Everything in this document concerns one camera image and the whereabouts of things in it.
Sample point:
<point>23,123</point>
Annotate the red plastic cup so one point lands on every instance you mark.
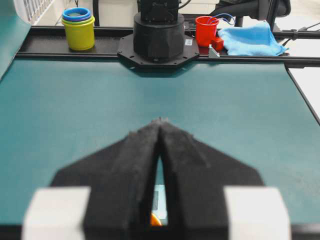
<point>206,30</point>

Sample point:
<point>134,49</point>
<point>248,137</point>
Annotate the black table edge strip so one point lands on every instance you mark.
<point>305,99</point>

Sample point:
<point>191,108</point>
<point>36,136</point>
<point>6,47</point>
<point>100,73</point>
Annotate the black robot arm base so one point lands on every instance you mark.
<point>158,32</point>

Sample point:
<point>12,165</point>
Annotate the small red block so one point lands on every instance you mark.
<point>217,43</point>

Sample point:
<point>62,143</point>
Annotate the grey metal corner bracket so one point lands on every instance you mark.
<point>212,53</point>

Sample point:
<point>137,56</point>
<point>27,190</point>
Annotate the orange plastic cup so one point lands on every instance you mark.
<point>154,221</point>

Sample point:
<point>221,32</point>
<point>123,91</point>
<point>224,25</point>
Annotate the black office chair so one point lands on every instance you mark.
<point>256,9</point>

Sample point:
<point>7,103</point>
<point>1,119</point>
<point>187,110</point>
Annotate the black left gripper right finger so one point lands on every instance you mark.
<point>194,176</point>

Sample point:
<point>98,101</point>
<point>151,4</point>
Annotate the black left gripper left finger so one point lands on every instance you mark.
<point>122,178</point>

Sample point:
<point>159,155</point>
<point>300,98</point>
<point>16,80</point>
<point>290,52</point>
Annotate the blue cloth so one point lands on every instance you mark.
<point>256,40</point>

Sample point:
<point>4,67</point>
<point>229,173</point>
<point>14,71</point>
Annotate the stacked green blue cups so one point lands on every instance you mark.
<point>78,24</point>

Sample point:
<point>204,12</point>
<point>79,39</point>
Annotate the black aluminium rail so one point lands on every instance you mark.
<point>48,45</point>

